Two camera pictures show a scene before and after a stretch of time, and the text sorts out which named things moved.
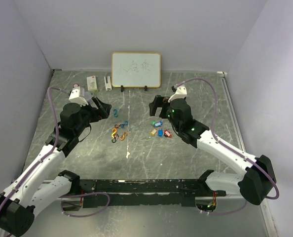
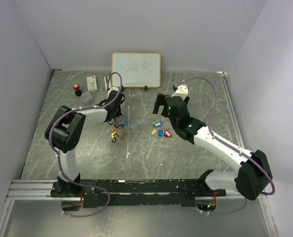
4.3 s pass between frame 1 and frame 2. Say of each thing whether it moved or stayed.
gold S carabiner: stayed
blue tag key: stayed
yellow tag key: stayed
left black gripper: moved
